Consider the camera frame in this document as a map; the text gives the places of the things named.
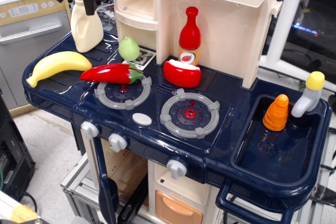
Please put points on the cream detergent bottle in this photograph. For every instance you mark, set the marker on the cream detergent bottle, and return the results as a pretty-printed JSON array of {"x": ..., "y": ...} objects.
[{"x": 86, "y": 30}]

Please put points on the grey toy dishwasher cabinet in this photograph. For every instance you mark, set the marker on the grey toy dishwasher cabinet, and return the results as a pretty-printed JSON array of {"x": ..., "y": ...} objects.
[{"x": 28, "y": 28}]

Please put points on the green toy pear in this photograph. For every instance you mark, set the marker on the green toy pear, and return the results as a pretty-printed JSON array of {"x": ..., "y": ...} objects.
[{"x": 128, "y": 49}]

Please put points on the yellow toy banana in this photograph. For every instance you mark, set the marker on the yellow toy banana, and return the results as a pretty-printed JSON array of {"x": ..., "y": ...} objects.
[{"x": 56, "y": 63}]

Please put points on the red toy chili pepper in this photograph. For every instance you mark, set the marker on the red toy chili pepper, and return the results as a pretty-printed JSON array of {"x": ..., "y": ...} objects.
[{"x": 118, "y": 73}]

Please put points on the left grey stove burner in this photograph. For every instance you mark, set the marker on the left grey stove burner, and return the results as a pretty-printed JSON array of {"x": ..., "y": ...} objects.
[{"x": 124, "y": 96}]

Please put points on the grey stove burner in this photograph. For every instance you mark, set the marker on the grey stove burner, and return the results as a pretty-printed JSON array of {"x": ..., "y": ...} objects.
[
  {"x": 190, "y": 115},
  {"x": 124, "y": 96}
]

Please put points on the red ketchup bottle toy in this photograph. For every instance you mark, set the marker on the red ketchup bottle toy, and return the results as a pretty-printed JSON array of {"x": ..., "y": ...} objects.
[{"x": 190, "y": 39}]

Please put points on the red toy apple half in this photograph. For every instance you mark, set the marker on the red toy apple half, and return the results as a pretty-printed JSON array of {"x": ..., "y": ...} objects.
[{"x": 181, "y": 74}]

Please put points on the grey oval button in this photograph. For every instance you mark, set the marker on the grey oval button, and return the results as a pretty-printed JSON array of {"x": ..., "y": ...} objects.
[{"x": 141, "y": 119}]

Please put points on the left grey stove knob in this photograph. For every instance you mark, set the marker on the left grey stove knob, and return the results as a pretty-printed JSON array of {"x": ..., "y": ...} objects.
[{"x": 89, "y": 130}]

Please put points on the grey stove knob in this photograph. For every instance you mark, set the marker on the grey stove knob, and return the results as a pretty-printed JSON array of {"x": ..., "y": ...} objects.
[
  {"x": 176, "y": 168},
  {"x": 117, "y": 142},
  {"x": 89, "y": 130}
]

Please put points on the cream toy kitchen shelf unit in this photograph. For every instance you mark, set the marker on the cream toy kitchen shelf unit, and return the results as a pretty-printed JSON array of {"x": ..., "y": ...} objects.
[{"x": 233, "y": 32}]

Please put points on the middle grey stove knob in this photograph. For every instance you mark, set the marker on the middle grey stove knob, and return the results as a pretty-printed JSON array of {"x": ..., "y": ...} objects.
[{"x": 117, "y": 142}]

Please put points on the right grey stove burner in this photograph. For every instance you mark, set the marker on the right grey stove burner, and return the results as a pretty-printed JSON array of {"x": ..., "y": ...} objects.
[{"x": 190, "y": 115}]

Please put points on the black computer case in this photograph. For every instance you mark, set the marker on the black computer case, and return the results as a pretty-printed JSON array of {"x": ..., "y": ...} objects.
[{"x": 17, "y": 165}]

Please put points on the right grey stove knob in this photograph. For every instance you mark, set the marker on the right grey stove knob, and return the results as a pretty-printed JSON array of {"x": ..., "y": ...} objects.
[{"x": 176, "y": 168}]

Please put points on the navy toy oven door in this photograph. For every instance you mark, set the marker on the navy toy oven door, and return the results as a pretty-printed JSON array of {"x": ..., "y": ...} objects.
[{"x": 108, "y": 193}]

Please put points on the white stand pole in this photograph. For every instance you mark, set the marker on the white stand pole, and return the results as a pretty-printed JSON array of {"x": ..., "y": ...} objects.
[{"x": 301, "y": 40}]

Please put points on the navy toy kitchen counter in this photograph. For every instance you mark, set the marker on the navy toy kitchen counter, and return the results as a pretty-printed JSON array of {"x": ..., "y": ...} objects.
[{"x": 274, "y": 171}]

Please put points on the orange toy carrot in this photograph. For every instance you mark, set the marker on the orange toy carrot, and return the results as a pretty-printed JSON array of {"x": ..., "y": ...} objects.
[{"x": 276, "y": 115}]

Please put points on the orange toy drawer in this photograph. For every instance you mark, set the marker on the orange toy drawer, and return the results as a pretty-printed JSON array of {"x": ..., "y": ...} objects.
[{"x": 171, "y": 210}]

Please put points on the grey yellow toy faucet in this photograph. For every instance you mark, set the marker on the grey yellow toy faucet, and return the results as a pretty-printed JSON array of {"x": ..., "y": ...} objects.
[{"x": 310, "y": 96}]

